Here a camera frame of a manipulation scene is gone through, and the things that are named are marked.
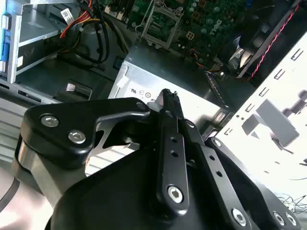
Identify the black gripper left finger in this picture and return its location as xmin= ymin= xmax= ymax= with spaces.
xmin=14 ymin=89 xmax=190 ymax=218

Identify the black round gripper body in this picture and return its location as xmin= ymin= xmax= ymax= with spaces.
xmin=44 ymin=119 xmax=276 ymax=230

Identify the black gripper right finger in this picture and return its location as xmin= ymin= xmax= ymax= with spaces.
xmin=171 ymin=90 xmax=303 ymax=230

